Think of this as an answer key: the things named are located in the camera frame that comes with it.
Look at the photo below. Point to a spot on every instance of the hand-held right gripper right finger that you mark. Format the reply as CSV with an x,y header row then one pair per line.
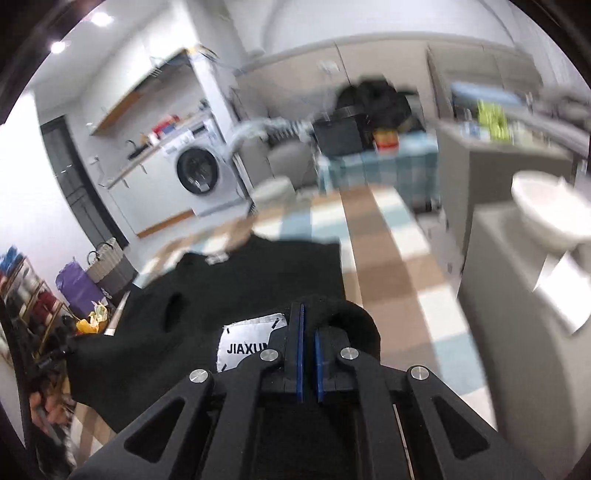
x,y
319,369

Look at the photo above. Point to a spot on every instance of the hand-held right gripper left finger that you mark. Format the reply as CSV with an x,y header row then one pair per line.
x,y
301,360

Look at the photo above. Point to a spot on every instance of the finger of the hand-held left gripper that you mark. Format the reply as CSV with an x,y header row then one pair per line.
x,y
55,354

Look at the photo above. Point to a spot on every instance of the black knit sweater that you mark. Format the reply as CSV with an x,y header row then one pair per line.
x,y
184,286

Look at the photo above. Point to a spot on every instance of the pile of black clothes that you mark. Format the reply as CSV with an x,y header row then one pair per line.
x,y
378,101

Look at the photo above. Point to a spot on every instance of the person's left hand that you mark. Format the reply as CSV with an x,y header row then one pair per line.
x,y
46,410

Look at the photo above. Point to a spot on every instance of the wooden shoe rack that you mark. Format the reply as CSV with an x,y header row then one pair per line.
x,y
27,314

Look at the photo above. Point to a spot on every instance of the yellow snack bags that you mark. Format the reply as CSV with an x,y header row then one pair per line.
x,y
92,318

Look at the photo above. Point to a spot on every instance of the rows of shoes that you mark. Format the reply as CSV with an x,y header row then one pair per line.
x,y
41,300

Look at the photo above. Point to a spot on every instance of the purple bag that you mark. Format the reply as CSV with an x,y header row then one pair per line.
x,y
78,288

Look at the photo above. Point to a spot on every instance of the woven basket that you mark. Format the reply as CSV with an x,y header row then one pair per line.
x,y
111,267

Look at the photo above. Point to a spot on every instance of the plaid tablecloth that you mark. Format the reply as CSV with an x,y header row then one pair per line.
x,y
392,258

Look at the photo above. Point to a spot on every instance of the dark door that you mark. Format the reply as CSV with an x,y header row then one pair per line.
x,y
78,184

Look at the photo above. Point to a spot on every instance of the white base cabinets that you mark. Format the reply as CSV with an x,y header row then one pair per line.
x,y
152,194

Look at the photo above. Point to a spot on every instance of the tall grey cabinet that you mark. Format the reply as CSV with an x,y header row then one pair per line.
x,y
521,369

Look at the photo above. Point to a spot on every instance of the blue checked side table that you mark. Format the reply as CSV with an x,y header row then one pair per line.
x,y
378,170

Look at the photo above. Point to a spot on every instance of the white washing machine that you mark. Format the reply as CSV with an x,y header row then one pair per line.
x,y
198,170

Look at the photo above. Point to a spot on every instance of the black faucet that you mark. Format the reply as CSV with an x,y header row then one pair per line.
x,y
133,148

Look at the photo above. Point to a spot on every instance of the black toaster oven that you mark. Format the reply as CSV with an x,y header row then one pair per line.
x,y
339,134

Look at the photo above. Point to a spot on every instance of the red instant noodle cup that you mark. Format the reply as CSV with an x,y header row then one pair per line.
x,y
385,138

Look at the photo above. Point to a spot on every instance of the red basket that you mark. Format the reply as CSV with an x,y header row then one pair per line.
x,y
165,125

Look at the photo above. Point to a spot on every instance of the low grey cabinet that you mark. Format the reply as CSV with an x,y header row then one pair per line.
x,y
498,184

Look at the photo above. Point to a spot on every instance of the white folded towel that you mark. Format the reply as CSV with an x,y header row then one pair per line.
x,y
565,286

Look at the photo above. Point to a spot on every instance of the white basin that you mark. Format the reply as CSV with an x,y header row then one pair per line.
x,y
545,207

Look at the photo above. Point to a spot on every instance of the green plush toy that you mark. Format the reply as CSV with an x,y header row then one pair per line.
x,y
491,120

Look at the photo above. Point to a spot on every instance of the round ceiling light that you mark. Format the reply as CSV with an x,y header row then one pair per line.
x,y
101,18
57,46

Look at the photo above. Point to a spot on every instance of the blue pillow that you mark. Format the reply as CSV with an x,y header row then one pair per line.
x,y
485,94

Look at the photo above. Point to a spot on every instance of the grey padded headboard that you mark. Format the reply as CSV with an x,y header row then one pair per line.
x,y
485,62

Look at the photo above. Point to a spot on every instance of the grey quilt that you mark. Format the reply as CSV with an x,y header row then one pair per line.
x,y
568,110

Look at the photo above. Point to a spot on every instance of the white wall socket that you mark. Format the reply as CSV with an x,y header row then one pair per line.
x,y
330,67

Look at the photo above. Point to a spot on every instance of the white wall cabinets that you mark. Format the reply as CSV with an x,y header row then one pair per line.
x,y
147,69

